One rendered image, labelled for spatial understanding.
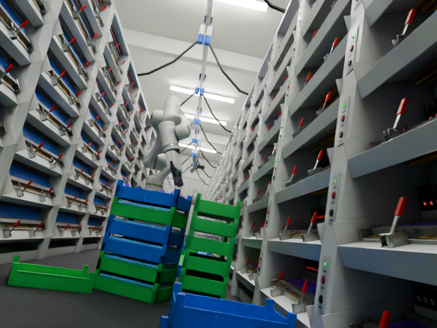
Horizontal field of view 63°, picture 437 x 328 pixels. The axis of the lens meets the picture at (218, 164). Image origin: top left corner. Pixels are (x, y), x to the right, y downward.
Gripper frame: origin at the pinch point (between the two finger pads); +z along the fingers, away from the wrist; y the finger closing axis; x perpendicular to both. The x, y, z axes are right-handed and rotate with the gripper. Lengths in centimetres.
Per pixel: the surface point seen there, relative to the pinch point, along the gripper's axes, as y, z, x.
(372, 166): 84, 34, 66
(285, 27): -51, -97, 79
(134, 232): 16.1, 21.0, -19.4
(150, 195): 16.1, 7.1, -9.0
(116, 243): 16.0, 23.5, -28.6
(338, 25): 39, -28, 84
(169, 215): 16.1, 17.9, -2.2
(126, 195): 16.1, 3.9, -20.1
